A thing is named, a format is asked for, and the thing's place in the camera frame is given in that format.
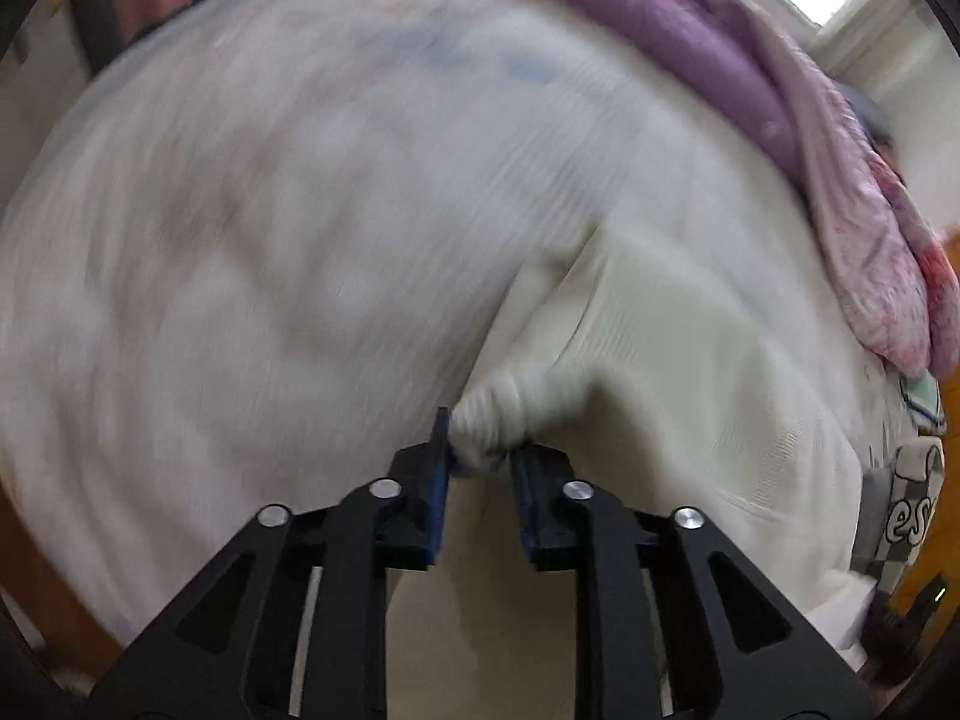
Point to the white fleece bed blanket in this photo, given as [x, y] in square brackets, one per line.
[269, 241]

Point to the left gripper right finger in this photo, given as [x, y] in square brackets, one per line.
[672, 619]

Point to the white waffle-knit sweater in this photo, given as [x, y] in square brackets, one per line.
[647, 372]

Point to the pink purple floral quilt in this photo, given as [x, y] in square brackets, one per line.
[894, 284]

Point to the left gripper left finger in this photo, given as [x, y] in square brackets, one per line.
[288, 619]

